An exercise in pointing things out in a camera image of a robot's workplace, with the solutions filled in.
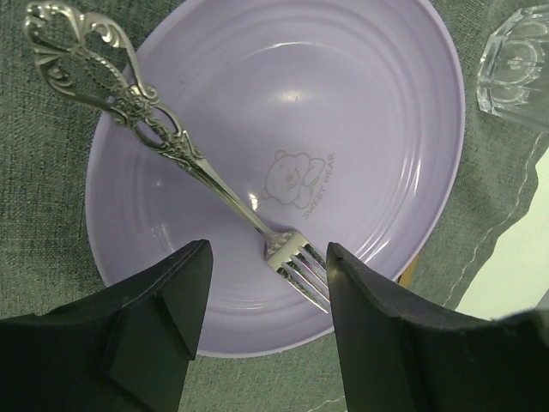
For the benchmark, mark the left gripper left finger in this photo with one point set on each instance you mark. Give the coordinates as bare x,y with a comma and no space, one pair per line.
124,348

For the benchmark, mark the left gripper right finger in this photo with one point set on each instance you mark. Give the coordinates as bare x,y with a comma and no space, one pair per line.
400,352

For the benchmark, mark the yellow green knife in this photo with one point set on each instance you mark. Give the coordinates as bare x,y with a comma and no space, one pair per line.
406,276

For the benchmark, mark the grey cloth placemat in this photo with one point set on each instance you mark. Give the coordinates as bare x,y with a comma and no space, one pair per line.
487,257

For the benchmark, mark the purple plastic plate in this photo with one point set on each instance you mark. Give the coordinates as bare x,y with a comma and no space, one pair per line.
342,119

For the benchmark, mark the ornate silver fork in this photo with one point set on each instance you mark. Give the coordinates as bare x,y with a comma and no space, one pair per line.
89,58

